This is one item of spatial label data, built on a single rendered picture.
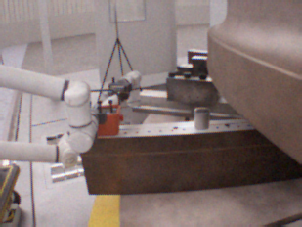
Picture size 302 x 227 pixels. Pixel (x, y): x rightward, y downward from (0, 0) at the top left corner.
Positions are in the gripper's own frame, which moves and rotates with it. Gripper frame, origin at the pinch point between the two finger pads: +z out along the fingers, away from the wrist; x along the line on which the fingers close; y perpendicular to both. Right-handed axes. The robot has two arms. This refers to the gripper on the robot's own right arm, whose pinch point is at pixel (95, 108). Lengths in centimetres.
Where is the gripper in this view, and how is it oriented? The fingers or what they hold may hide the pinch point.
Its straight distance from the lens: 125.0
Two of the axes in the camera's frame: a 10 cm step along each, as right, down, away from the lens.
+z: -0.2, -3.9, 9.2
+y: -0.5, -9.2, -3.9
